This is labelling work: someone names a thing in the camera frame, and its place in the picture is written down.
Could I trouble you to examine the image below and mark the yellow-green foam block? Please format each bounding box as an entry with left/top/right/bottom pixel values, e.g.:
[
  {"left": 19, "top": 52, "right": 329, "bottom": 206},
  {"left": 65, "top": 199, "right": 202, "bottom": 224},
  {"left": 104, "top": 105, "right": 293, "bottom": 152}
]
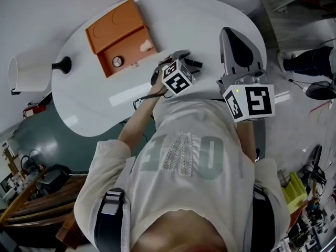
[{"left": 282, "top": 172, "right": 308, "bottom": 212}]

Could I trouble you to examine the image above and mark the person's chin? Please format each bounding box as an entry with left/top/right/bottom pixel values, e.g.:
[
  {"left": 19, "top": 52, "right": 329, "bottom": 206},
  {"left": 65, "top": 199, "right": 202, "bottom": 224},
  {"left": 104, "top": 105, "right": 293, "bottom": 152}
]
[{"left": 131, "top": 210, "right": 228, "bottom": 252}]

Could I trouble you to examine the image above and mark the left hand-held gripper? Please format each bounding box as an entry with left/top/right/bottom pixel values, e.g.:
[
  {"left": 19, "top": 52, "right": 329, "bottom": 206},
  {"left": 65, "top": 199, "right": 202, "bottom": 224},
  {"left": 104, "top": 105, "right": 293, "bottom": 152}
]
[{"left": 150, "top": 50, "right": 202, "bottom": 97}]

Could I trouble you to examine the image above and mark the white equipment rack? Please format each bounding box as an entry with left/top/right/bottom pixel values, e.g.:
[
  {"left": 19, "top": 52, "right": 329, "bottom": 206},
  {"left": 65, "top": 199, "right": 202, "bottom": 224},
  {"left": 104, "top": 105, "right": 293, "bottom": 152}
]
[{"left": 272, "top": 206, "right": 336, "bottom": 252}]

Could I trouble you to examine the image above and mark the person's white t-shirt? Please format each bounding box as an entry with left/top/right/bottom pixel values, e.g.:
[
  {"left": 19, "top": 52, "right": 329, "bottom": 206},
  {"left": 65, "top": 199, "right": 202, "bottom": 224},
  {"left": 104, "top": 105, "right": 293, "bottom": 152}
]
[{"left": 73, "top": 98, "right": 291, "bottom": 252}]

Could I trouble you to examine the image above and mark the person's left hand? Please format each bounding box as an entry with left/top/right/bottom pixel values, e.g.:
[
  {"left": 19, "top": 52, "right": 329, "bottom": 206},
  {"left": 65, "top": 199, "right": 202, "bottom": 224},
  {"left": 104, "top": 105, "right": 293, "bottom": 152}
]
[{"left": 157, "top": 56, "right": 173, "bottom": 68}]

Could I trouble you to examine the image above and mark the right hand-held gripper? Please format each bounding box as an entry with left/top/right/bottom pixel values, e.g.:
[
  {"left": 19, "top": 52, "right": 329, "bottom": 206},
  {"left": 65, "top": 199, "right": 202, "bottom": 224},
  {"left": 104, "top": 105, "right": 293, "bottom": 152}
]
[{"left": 216, "top": 26, "right": 276, "bottom": 123}]

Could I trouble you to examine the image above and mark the red fire extinguisher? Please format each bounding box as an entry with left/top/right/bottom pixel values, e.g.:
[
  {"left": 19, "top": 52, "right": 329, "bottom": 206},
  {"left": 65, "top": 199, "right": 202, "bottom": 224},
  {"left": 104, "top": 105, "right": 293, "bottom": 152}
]
[{"left": 23, "top": 102, "right": 47, "bottom": 119}]

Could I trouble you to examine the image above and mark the black case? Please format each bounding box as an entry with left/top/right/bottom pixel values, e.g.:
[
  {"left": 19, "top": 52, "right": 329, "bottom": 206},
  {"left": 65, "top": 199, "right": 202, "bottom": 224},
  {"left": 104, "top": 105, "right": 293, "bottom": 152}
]
[{"left": 36, "top": 164, "right": 71, "bottom": 194}]

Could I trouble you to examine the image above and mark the person's right forearm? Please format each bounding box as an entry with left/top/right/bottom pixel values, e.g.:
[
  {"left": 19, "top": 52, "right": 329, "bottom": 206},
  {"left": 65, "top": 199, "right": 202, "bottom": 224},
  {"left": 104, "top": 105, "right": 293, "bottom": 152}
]
[{"left": 236, "top": 119, "right": 257, "bottom": 162}]

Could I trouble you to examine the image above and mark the white lamp with black base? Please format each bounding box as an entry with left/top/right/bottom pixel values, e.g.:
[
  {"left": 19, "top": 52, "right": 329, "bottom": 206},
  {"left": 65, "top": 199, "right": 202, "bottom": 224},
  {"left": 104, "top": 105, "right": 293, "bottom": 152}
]
[{"left": 7, "top": 50, "right": 72, "bottom": 96}]

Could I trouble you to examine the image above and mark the person's left forearm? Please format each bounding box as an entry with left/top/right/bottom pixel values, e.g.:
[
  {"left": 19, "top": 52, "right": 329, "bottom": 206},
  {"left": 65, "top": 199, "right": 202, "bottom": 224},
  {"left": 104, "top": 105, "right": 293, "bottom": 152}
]
[{"left": 117, "top": 82, "right": 169, "bottom": 157}]

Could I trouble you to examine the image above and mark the white round table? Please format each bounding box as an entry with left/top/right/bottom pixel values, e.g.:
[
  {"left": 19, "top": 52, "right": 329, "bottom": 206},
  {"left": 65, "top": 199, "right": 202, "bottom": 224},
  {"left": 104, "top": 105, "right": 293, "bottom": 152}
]
[{"left": 51, "top": 0, "right": 268, "bottom": 138}]

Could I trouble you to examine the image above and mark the orange box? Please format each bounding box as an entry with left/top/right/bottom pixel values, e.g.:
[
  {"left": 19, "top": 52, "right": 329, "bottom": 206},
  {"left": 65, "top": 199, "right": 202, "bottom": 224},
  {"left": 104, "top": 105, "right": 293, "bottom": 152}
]
[{"left": 85, "top": 0, "right": 159, "bottom": 78}]

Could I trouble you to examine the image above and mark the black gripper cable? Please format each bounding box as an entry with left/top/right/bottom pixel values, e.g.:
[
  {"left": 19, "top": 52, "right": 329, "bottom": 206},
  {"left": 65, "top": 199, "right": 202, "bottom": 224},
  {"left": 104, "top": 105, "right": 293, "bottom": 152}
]
[{"left": 132, "top": 93, "right": 173, "bottom": 110}]

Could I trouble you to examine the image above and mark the small cream object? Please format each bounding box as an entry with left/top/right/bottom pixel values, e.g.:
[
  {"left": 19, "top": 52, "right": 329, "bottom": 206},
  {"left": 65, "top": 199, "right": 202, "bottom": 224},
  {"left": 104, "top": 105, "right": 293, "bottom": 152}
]
[{"left": 139, "top": 39, "right": 153, "bottom": 53}]

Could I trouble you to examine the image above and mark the dark wooden furniture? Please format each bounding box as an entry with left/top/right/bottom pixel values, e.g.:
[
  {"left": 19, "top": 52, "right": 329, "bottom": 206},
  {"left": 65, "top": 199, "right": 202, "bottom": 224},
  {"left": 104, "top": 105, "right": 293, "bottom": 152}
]
[{"left": 0, "top": 166, "right": 91, "bottom": 249}]

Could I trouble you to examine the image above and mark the black shoulder strap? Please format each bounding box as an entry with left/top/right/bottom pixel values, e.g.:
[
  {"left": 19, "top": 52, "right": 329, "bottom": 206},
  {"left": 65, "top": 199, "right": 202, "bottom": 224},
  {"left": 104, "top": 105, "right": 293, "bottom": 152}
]
[
  {"left": 93, "top": 187, "right": 126, "bottom": 252},
  {"left": 252, "top": 185, "right": 276, "bottom": 252}
]

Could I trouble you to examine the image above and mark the grey shelf cabinet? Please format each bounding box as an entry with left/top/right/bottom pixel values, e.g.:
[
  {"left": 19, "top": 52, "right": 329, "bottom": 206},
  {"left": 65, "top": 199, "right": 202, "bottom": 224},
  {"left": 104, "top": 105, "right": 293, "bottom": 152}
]
[{"left": 258, "top": 0, "right": 336, "bottom": 51}]

